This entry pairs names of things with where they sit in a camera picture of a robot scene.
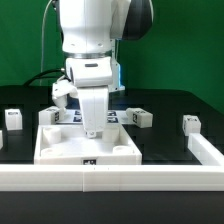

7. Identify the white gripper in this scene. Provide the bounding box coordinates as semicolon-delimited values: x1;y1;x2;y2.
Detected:
52;57;113;138

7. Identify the white square table top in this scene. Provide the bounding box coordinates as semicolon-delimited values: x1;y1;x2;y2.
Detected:
34;124;142;165

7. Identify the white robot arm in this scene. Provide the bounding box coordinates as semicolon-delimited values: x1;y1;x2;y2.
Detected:
52;0;154;138

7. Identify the fiducial tag sheet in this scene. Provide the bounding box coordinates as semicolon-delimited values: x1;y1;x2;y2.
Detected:
57;109;134;125

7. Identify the black cable bundle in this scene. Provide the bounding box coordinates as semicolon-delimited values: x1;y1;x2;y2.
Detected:
22;68;68;88

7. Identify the white front fence rail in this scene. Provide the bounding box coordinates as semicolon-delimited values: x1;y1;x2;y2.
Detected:
0;165;224;192

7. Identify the white thin cable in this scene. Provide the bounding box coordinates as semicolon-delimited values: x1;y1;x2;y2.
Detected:
39;0;54;87

